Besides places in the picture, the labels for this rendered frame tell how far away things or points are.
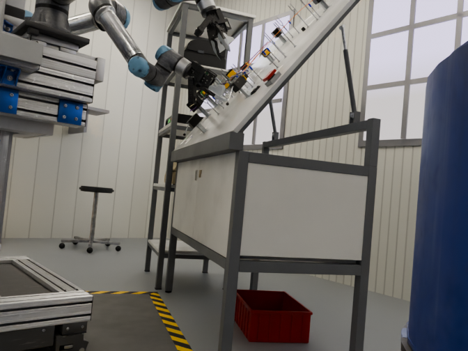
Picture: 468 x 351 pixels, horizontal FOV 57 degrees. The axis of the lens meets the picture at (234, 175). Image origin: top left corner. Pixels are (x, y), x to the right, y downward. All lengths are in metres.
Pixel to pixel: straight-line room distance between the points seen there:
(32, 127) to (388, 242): 2.53
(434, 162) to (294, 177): 1.27
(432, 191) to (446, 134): 0.05
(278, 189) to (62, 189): 3.53
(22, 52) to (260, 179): 0.90
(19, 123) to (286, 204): 1.04
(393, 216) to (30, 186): 3.44
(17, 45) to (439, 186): 1.38
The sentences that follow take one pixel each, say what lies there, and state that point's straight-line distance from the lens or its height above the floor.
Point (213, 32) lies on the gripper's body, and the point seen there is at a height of 1.33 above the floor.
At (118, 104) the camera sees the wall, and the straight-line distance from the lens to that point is 5.16.
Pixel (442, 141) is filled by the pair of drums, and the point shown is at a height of 0.70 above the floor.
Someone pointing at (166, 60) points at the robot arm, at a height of 1.18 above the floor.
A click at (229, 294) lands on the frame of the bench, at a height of 0.28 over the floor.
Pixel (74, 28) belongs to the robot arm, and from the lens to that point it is 2.24.
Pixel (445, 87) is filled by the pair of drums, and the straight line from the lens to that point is 0.40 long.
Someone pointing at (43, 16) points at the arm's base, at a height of 1.21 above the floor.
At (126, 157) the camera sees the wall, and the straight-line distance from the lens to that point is 5.16.
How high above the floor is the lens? 0.65
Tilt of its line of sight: 2 degrees up
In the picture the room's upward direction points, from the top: 5 degrees clockwise
